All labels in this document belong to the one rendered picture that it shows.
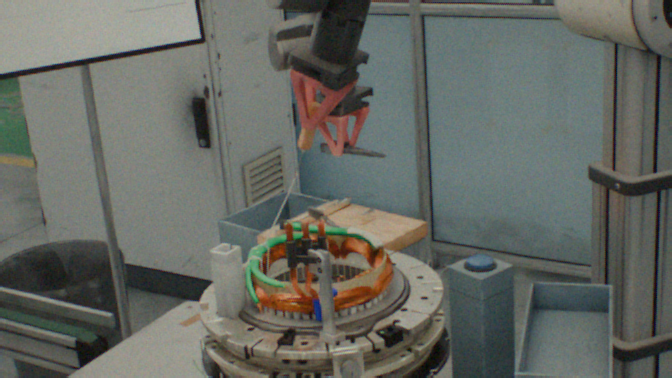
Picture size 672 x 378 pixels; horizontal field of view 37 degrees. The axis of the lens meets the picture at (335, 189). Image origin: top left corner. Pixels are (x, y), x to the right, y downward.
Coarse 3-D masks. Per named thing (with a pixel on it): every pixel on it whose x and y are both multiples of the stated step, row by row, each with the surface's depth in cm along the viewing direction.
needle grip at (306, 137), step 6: (312, 102) 122; (312, 108) 121; (312, 114) 122; (306, 132) 123; (312, 132) 123; (300, 138) 124; (306, 138) 123; (312, 138) 124; (300, 144) 124; (306, 144) 124
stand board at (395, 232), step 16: (320, 208) 170; (352, 208) 168; (368, 208) 168; (336, 224) 162; (352, 224) 161; (368, 224) 161; (384, 224) 160; (400, 224) 160; (416, 224) 159; (384, 240) 154; (400, 240) 156; (416, 240) 159
